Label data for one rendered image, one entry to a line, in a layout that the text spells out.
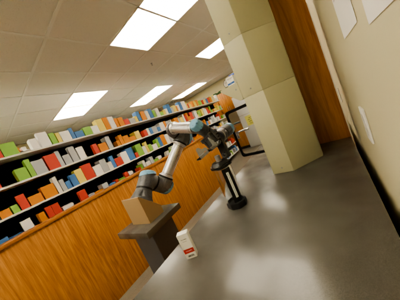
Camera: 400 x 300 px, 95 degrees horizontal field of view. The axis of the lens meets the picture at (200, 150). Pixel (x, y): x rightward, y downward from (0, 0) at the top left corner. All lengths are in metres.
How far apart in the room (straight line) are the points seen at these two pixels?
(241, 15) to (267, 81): 0.35
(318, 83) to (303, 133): 0.37
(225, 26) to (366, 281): 1.09
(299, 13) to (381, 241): 1.19
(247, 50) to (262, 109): 0.30
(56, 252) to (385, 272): 2.31
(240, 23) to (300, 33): 0.43
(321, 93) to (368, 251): 0.98
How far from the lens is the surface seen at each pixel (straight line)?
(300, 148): 1.15
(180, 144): 1.44
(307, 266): 0.61
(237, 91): 1.10
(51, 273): 2.42
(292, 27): 1.43
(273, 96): 1.08
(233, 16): 1.14
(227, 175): 0.87
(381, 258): 0.62
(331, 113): 1.42
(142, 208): 1.25
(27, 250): 2.35
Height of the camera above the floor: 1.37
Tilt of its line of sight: 7 degrees down
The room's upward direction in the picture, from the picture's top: 24 degrees counter-clockwise
